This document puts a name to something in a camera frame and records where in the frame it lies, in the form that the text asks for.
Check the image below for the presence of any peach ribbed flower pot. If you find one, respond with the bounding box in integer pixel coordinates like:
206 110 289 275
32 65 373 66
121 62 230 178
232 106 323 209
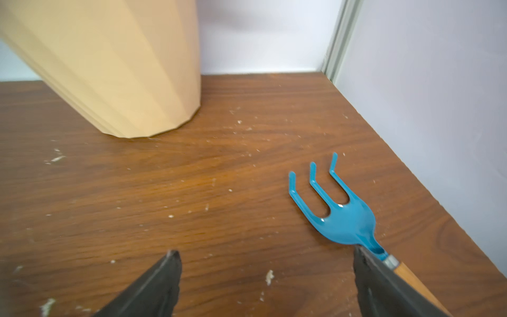
1 1 201 138

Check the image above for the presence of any blue garden fork wooden handle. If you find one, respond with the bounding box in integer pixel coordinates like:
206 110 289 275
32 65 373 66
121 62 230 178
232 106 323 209
288 152 450 316

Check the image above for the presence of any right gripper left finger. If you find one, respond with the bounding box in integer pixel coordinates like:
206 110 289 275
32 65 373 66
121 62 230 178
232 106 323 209
95 250 182 316

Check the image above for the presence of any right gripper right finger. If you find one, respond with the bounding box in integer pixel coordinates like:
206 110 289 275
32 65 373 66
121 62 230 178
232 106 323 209
353 246 452 316

